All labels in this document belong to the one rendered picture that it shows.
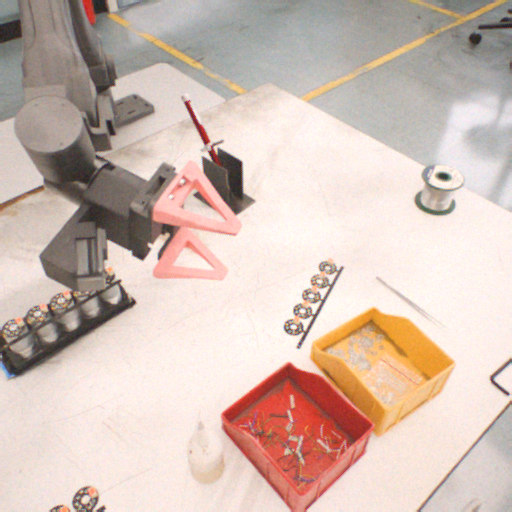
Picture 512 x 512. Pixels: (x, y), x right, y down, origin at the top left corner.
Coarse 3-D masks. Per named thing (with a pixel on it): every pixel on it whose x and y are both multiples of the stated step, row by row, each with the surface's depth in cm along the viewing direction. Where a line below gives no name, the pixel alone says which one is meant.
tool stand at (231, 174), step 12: (216, 144) 76; (204, 156) 76; (228, 156) 77; (204, 168) 77; (216, 168) 75; (228, 168) 78; (240, 168) 76; (216, 180) 77; (228, 180) 80; (240, 180) 78; (216, 192) 78; (228, 192) 76; (240, 192) 79; (228, 204) 78; (240, 204) 80; (252, 204) 80
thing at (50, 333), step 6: (42, 318) 57; (48, 318) 58; (30, 324) 58; (36, 324) 57; (48, 324) 58; (54, 324) 60; (42, 330) 58; (48, 330) 59; (54, 330) 60; (36, 336) 59; (42, 336) 59; (48, 336) 59; (54, 336) 60; (42, 342) 60; (48, 342) 60
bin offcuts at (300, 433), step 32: (288, 384) 58; (320, 384) 54; (224, 416) 53; (256, 416) 56; (288, 416) 56; (320, 416) 56; (352, 416) 52; (256, 448) 48; (288, 448) 53; (320, 448) 53; (352, 448) 48; (288, 480) 46; (320, 480) 46
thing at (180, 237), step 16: (176, 240) 58; (192, 240) 59; (160, 256) 58; (176, 256) 58; (208, 256) 58; (160, 272) 56; (176, 272) 56; (192, 272) 57; (208, 272) 57; (224, 272) 57
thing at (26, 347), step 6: (12, 330) 56; (24, 330) 57; (30, 336) 58; (18, 342) 57; (24, 342) 57; (30, 342) 58; (12, 348) 58; (18, 348) 57; (24, 348) 58; (30, 348) 58; (36, 348) 60; (18, 354) 58; (24, 354) 58; (30, 354) 59
